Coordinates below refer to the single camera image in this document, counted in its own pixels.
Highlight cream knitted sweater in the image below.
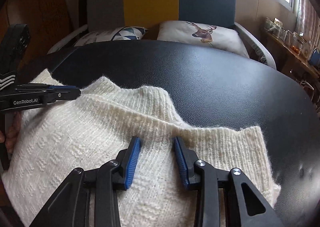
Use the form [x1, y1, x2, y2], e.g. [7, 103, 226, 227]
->
[1, 77, 281, 226]

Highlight person left hand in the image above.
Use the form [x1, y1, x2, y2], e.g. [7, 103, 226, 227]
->
[0, 112, 21, 154]

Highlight triangle pattern cushion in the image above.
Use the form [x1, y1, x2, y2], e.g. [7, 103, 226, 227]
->
[74, 26, 148, 46]

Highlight grey yellow blue sofa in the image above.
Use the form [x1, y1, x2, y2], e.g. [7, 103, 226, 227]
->
[50, 0, 276, 68]

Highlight wooden side table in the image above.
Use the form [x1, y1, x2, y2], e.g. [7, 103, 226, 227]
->
[260, 28, 319, 84]

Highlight oranges on table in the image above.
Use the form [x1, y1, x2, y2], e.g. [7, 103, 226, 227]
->
[290, 45, 300, 55]

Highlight deer print cushion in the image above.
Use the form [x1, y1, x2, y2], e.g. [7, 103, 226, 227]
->
[157, 20, 249, 58]

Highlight patterned window curtain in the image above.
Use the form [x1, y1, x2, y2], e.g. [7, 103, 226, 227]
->
[296, 0, 319, 49]

